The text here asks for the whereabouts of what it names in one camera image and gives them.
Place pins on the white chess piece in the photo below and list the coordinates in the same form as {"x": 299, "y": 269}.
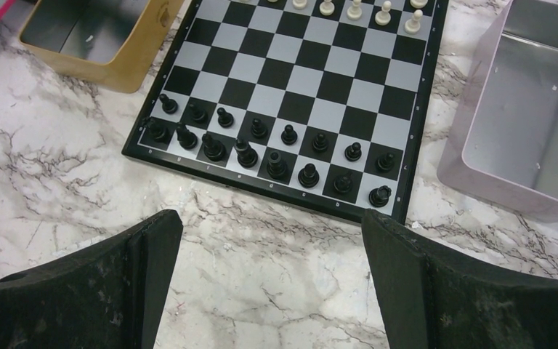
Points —
{"x": 326, "y": 7}
{"x": 412, "y": 26}
{"x": 299, "y": 4}
{"x": 418, "y": 4}
{"x": 354, "y": 12}
{"x": 383, "y": 16}

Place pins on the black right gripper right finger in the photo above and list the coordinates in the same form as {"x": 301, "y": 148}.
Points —
{"x": 432, "y": 296}

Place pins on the silver metal tin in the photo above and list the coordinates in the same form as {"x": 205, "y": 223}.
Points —
{"x": 503, "y": 143}

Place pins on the black and white chessboard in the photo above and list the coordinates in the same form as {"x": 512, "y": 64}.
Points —
{"x": 353, "y": 80}

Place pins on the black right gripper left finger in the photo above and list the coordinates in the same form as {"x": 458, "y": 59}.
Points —
{"x": 108, "y": 295}

